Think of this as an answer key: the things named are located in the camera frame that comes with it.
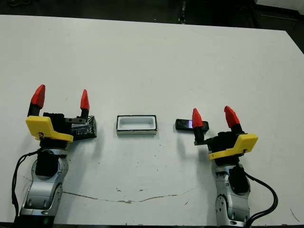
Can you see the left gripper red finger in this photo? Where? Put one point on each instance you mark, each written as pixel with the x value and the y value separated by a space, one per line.
pixel 38 97
pixel 84 102

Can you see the black box lid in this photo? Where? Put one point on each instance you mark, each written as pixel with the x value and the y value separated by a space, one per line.
pixel 90 133

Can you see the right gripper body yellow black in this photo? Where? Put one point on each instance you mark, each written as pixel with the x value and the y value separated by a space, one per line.
pixel 244 143

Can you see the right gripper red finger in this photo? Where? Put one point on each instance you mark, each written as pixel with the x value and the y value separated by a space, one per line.
pixel 232 118
pixel 197 121

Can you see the white-lined camera box base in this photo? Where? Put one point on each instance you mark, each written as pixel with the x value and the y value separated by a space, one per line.
pixel 136 131

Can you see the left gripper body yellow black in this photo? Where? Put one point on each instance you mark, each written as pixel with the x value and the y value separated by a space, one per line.
pixel 40 128

